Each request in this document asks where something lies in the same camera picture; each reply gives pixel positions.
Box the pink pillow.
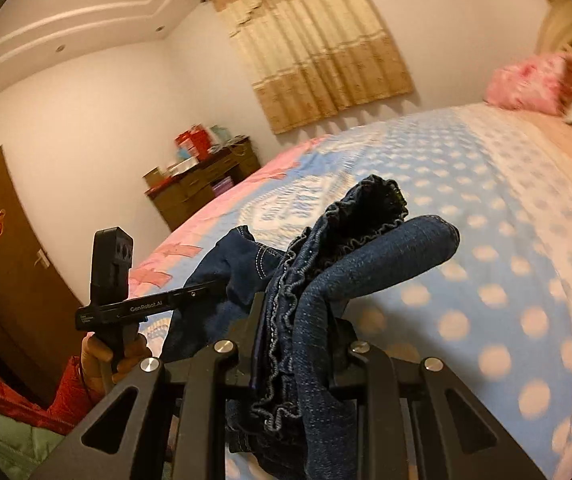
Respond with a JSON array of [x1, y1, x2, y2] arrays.
[[483, 51, 572, 115]]

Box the blue polka-dot bed sheet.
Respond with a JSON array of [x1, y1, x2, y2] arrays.
[[128, 102, 572, 480]]

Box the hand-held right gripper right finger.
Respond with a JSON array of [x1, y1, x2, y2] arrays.
[[326, 317, 549, 480]]

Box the person's left hand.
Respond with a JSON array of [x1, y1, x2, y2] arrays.
[[80, 332, 151, 397]]

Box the beige patterned curtain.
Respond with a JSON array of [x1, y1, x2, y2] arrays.
[[203, 0, 414, 136]]

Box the blue denim pants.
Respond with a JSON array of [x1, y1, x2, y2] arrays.
[[163, 174, 462, 480]]

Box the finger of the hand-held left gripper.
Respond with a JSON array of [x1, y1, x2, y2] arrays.
[[173, 280, 225, 307]]

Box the green quilted cloth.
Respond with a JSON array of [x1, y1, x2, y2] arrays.
[[0, 395, 71, 480]]

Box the red gift box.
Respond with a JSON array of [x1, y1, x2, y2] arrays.
[[175, 125, 211, 161]]

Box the brown wooden dresser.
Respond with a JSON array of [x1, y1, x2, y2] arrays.
[[143, 136, 261, 233]]

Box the brown wooden door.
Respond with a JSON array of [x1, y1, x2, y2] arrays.
[[0, 146, 91, 408]]

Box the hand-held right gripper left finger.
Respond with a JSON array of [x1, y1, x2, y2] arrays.
[[28, 292, 269, 480]]

